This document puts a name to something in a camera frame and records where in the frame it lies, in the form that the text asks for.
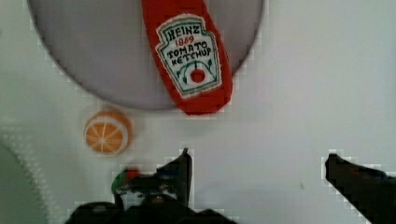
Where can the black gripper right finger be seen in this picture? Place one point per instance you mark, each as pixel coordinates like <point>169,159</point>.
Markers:
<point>372,192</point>

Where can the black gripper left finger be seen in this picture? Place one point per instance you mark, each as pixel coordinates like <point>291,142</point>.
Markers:
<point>165,192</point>

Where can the red plush ketchup bottle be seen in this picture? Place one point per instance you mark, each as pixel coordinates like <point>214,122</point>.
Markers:
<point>189,54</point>

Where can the grey round plate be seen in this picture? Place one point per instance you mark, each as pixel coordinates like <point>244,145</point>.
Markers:
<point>102,45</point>

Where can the red strawberry toy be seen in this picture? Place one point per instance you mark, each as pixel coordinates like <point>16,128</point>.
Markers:
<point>123,177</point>

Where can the orange slice toy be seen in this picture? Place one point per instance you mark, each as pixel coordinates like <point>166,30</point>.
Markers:
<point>108,133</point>

